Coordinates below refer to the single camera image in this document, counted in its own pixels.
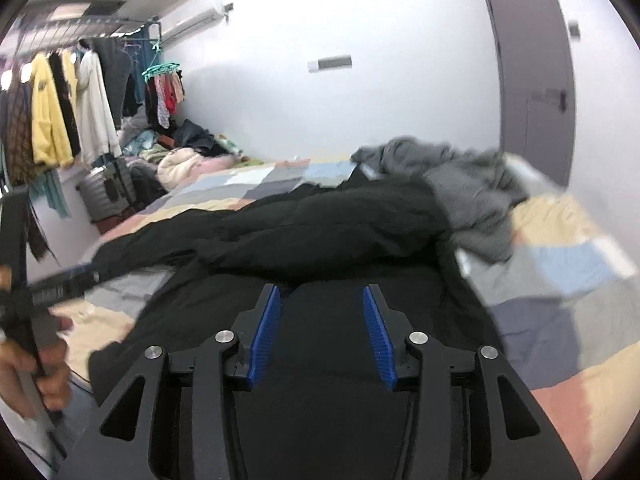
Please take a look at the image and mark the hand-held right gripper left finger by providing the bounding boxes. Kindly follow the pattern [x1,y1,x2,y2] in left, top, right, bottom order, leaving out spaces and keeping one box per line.
[57,283,282,480]

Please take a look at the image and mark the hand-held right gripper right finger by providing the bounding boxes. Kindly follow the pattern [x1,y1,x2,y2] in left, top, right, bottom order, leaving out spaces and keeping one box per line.
[362,285,583,480]

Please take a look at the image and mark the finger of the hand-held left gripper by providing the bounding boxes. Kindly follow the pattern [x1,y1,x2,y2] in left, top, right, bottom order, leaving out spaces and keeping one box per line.
[61,259,100,300]

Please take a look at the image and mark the large black garment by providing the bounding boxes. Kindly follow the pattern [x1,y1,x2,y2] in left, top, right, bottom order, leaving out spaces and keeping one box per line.
[87,175,508,411]

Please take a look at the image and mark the light green clothes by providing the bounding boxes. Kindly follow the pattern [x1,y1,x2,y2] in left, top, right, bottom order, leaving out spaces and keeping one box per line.
[124,130,167,162]

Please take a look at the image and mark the metal clothes rack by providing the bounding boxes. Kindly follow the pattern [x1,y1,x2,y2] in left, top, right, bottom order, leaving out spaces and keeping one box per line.
[0,0,163,78]

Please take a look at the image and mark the person's left hand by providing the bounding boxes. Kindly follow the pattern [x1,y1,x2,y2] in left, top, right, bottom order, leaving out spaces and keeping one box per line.
[0,316,74,413]

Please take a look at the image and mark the teal hanging garment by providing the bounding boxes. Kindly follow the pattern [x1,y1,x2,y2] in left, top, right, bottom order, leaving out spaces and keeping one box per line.
[30,167,71,219]

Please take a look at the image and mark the grey suitcase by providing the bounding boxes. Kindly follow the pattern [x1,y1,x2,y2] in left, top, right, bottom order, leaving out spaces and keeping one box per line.
[77,160,136,223]

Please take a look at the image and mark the brown patterned garment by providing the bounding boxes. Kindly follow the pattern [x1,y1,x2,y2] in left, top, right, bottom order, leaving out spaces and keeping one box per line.
[0,80,38,186]

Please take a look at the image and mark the black backpack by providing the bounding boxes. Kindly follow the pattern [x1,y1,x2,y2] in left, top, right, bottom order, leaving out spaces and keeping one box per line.
[130,165,169,207]

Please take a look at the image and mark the yellow jacket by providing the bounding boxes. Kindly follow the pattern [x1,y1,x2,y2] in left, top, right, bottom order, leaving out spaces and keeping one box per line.
[31,52,75,168]

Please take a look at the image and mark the black hanging garment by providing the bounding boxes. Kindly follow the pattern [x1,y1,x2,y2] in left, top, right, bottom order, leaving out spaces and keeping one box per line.
[50,52,83,158]

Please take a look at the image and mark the cream fluffy blanket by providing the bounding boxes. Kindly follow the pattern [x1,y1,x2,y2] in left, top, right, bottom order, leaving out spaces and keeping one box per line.
[156,152,206,189]

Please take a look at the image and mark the white hoodie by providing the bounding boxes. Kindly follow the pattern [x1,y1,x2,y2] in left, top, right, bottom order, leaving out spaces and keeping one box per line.
[75,50,122,166]

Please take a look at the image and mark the grey fleece garment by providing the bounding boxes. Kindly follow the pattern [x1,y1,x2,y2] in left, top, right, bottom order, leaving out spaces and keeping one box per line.
[350,136,531,265]

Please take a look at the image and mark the pink pillow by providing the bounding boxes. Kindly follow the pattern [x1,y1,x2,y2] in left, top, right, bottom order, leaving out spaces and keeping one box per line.
[187,156,237,181]

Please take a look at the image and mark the black crumpled cloth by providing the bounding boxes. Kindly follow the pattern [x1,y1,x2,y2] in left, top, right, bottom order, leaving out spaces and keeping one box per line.
[172,120,221,157]

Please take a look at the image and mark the patchwork bed quilt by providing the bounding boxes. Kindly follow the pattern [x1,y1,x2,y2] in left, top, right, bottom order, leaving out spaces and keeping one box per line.
[65,157,638,466]

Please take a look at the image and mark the dark grey hanging coat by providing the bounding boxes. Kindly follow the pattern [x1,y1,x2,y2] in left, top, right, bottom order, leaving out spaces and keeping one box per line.
[80,37,137,130]

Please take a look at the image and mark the teal sock hanger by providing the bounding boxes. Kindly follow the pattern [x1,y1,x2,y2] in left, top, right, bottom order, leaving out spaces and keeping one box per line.
[142,62,184,129]

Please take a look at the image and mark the white air conditioner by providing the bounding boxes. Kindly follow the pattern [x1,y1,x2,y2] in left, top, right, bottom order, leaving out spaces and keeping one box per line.
[160,0,236,41]

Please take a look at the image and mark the grey door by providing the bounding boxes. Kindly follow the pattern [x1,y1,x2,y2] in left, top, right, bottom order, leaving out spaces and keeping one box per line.
[479,0,576,188]

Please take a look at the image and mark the black door handle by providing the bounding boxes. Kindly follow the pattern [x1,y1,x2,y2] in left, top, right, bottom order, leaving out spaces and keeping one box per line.
[530,87,568,111]

